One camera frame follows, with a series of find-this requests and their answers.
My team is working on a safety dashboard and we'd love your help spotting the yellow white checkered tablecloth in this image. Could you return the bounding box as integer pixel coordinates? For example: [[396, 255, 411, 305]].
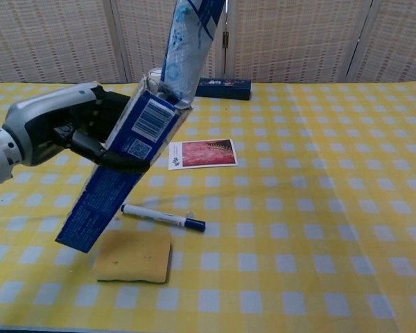
[[0, 81, 416, 333]]

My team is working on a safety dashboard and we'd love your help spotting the dark blue printed box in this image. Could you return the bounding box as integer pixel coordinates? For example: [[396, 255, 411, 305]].
[[196, 76, 252, 101]]

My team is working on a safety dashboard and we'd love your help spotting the red photo postcard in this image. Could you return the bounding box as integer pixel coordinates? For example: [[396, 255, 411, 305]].
[[168, 138, 239, 171]]

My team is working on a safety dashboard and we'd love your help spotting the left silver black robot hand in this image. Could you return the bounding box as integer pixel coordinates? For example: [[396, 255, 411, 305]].
[[2, 81, 150, 173]]

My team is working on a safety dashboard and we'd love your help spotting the woven bamboo folding screen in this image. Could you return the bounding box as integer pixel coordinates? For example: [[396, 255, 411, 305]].
[[0, 0, 416, 89]]

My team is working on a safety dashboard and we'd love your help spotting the blue toothpaste box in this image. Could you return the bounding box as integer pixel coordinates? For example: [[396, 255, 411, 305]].
[[54, 78, 194, 254]]

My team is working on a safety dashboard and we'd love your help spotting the blue white toothpaste tube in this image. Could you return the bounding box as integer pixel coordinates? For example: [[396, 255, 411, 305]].
[[158, 0, 228, 109]]

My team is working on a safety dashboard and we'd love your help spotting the yellow sponge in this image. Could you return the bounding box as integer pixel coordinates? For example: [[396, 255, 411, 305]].
[[92, 230, 173, 284]]

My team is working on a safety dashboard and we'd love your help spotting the black white marker pen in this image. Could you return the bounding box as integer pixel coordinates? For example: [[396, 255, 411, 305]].
[[120, 203, 207, 232]]

